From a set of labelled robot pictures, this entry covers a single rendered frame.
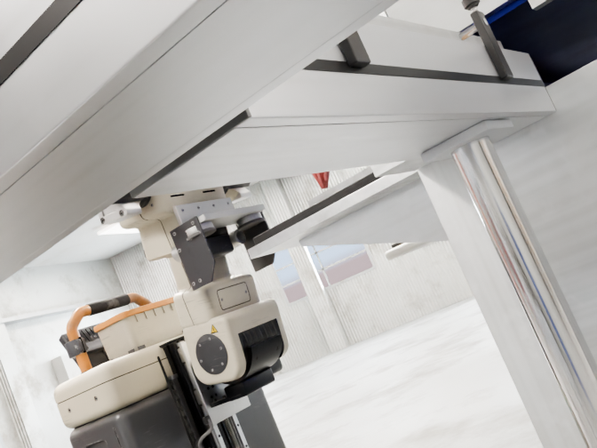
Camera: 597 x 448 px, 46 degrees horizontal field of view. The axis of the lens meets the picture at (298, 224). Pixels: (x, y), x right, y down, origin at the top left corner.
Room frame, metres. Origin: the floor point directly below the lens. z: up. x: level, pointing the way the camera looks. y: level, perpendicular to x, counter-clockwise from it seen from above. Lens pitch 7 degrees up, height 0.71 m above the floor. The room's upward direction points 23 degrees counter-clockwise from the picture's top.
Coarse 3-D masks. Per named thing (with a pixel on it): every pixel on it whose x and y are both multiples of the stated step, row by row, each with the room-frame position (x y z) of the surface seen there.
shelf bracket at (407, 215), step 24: (408, 192) 1.25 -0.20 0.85; (360, 216) 1.31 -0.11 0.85; (384, 216) 1.28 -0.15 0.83; (408, 216) 1.26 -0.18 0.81; (432, 216) 1.23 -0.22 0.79; (312, 240) 1.38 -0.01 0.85; (336, 240) 1.35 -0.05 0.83; (360, 240) 1.32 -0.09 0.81; (384, 240) 1.30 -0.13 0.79; (408, 240) 1.27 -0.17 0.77; (432, 240) 1.25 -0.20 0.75
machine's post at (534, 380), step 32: (448, 160) 1.09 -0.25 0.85; (448, 192) 1.10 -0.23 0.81; (448, 224) 1.11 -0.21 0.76; (480, 224) 1.09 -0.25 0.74; (480, 256) 1.10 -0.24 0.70; (480, 288) 1.11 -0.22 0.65; (512, 288) 1.08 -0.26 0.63; (512, 320) 1.10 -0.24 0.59; (512, 352) 1.11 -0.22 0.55; (544, 384) 1.10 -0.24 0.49; (544, 416) 1.11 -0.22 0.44
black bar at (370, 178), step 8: (368, 176) 1.22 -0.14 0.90; (352, 184) 1.24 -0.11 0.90; (360, 184) 1.23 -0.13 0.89; (368, 184) 1.22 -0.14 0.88; (336, 192) 1.26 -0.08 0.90; (344, 192) 1.25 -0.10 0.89; (352, 192) 1.24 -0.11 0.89; (328, 200) 1.27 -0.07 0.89; (336, 200) 1.26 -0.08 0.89; (312, 208) 1.30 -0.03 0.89; (320, 208) 1.29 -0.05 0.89; (296, 216) 1.32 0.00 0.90; (304, 216) 1.31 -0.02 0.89; (280, 224) 1.34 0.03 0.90; (288, 224) 1.33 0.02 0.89; (264, 232) 1.37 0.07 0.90; (272, 232) 1.36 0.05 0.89; (256, 240) 1.38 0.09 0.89; (264, 240) 1.37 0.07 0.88
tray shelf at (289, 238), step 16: (384, 176) 1.17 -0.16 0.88; (400, 176) 1.16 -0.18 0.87; (416, 176) 1.19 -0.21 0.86; (368, 192) 1.19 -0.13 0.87; (384, 192) 1.22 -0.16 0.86; (336, 208) 1.24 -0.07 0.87; (352, 208) 1.25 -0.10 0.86; (304, 224) 1.28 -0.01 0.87; (320, 224) 1.28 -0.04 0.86; (272, 240) 1.33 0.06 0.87; (288, 240) 1.32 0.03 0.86; (256, 256) 1.36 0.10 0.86
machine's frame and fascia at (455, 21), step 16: (400, 0) 1.07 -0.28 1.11; (416, 0) 1.05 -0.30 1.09; (432, 0) 1.04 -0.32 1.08; (448, 0) 1.03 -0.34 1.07; (480, 0) 1.00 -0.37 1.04; (496, 0) 0.99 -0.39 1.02; (512, 0) 0.99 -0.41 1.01; (528, 0) 0.97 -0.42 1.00; (544, 0) 0.96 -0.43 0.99; (400, 16) 1.07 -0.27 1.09; (416, 16) 1.06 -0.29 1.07; (432, 16) 1.05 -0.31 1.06; (448, 16) 1.03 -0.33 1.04; (464, 16) 1.02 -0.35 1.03
